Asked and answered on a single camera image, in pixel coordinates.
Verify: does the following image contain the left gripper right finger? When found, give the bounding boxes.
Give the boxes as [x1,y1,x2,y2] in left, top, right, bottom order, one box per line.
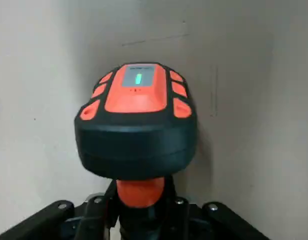
[158,176,270,240]

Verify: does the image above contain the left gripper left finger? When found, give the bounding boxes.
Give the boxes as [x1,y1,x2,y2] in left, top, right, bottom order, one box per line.
[0,181,120,240]

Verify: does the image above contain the orange black barcode scanner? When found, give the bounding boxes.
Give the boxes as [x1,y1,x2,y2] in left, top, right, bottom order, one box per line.
[73,62,200,240]

